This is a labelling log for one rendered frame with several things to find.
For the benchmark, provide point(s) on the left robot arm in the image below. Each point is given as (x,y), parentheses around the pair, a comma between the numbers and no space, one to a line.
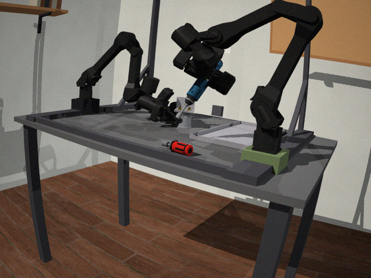
(265,102)

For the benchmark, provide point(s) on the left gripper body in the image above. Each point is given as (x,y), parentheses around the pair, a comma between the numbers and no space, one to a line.
(223,81)

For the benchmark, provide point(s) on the white shallow rectangular tray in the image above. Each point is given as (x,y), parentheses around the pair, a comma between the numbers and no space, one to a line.
(237,135)

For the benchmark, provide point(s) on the blue electric nut driver barrel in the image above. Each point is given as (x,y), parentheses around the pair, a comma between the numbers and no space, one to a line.
(196,91)

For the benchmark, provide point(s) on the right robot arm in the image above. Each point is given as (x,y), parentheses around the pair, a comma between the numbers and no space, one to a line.
(133,92)

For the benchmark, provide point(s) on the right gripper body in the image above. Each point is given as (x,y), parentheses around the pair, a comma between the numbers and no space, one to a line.
(158,109)

